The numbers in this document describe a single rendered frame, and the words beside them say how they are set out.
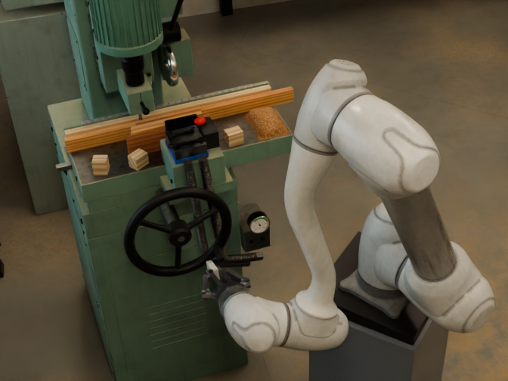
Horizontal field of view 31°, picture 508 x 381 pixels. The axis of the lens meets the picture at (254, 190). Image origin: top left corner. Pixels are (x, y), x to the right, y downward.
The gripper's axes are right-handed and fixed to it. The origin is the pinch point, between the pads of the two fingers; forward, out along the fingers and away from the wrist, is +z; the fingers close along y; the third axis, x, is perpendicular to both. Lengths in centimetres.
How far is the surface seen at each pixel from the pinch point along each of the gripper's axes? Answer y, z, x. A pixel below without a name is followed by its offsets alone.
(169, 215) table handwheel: 6.9, 9.0, -14.5
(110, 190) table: 19.7, 18.8, -21.6
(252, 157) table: -20.3, 18.9, -21.2
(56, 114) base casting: 26, 69, -33
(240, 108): -23, 31, -32
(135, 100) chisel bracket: 7.8, 23.2, -43.0
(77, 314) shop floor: 34, 89, 44
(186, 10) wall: -65, 273, -26
